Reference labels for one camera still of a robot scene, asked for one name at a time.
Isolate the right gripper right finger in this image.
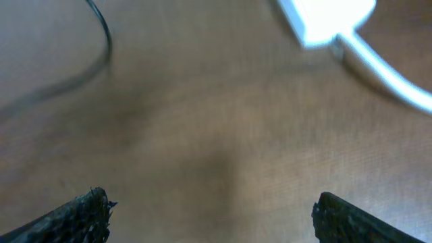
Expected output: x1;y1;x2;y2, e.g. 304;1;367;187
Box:
311;192;424;243

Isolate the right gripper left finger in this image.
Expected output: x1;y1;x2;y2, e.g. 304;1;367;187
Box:
1;187;117;243

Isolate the black charging cable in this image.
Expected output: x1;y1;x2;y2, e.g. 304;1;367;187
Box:
0;0;113;117

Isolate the white power strip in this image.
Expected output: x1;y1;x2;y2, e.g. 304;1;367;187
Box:
277;0;377;49

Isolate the white power strip cord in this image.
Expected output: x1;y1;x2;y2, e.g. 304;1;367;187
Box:
330;32;432;115

